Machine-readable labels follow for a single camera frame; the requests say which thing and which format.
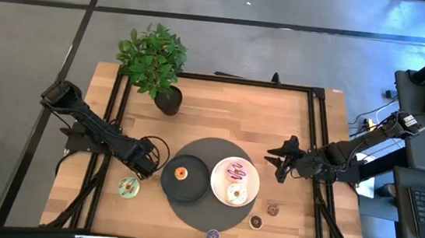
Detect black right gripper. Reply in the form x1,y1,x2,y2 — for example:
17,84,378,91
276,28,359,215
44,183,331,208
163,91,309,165
262,134,331,187

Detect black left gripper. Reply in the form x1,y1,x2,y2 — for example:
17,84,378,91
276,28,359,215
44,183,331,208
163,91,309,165
122,138,162,182

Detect green iced large donut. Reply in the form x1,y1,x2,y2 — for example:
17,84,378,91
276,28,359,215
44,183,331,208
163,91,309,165
117,175,141,201

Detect orange small donut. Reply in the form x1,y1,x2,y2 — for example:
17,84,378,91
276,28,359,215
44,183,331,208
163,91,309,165
173,166,189,182

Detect brown sprinkled small donut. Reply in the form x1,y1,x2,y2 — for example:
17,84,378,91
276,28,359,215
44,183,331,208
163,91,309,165
265,201,281,218

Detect pink iced large donut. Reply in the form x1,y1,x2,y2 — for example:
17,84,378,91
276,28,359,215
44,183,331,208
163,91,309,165
224,159,250,185

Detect white iced large donut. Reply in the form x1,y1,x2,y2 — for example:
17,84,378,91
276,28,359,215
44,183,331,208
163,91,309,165
225,181,250,208

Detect chocolate white-rimmed small donut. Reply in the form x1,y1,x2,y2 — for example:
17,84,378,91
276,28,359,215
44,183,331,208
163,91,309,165
248,214,265,232

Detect black round plate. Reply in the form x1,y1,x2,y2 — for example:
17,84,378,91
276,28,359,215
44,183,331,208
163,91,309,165
158,152,213,207

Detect white round plate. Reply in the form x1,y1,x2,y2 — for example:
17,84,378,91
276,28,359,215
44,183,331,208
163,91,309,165
207,153,263,210

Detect black plant pot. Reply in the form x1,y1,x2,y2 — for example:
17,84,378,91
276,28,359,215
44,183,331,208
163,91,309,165
152,84,184,117

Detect round dark woven placemat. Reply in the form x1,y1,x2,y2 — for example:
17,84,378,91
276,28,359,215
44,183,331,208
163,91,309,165
162,132,262,237

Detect white paper sheet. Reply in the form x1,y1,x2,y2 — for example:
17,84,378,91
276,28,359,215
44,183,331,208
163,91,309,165
352,152,379,198

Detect black tape roll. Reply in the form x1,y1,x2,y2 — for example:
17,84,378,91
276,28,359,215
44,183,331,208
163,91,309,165
378,181,399,199

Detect green leafy artificial plant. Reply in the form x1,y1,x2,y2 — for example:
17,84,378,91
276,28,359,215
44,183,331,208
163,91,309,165
111,19,191,103

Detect black aluminium table frame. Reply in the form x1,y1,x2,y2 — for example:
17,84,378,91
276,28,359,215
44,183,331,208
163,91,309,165
40,60,386,238

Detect black floor cables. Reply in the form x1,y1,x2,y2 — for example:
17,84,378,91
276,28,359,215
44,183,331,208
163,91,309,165
346,91,400,142

